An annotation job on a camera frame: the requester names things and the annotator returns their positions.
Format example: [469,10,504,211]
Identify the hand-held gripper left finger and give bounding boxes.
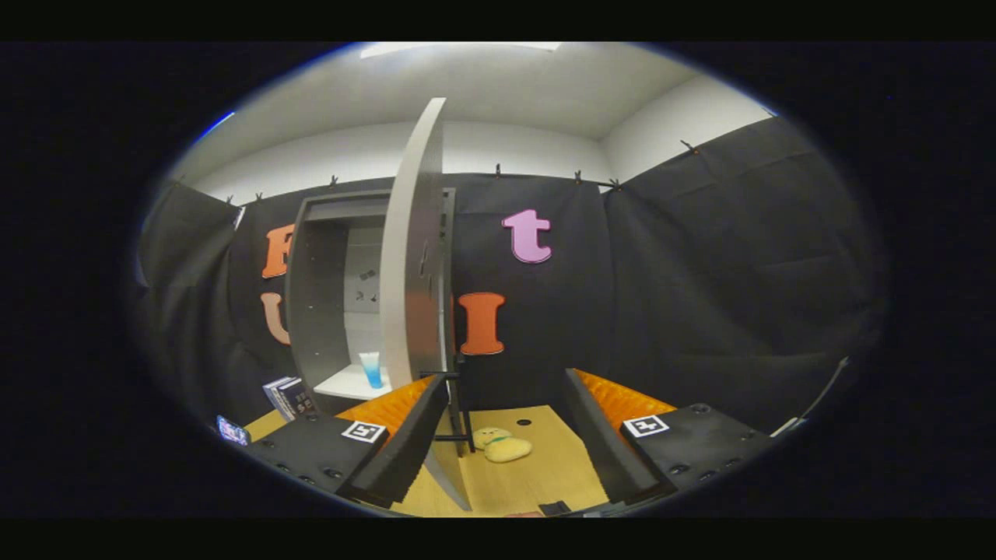
[245,373,451,510]

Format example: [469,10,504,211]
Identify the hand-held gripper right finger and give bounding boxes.
[563,368,779,506]

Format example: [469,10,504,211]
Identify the white cabinet door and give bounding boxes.
[379,97,473,512]

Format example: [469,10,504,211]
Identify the white cabinet shelf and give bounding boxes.
[314,364,394,401]

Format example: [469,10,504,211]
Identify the yellow plush toy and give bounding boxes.
[472,426,534,464]

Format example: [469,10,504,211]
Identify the dark blue book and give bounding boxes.
[276,378,316,421]

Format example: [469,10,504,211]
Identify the white book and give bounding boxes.
[262,378,293,421]

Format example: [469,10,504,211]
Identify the black backdrop cloth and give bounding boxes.
[136,115,888,436]

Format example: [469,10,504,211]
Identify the dark grey cabinet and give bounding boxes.
[284,187,460,417]

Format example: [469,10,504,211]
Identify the black door handle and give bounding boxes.
[420,370,477,458]

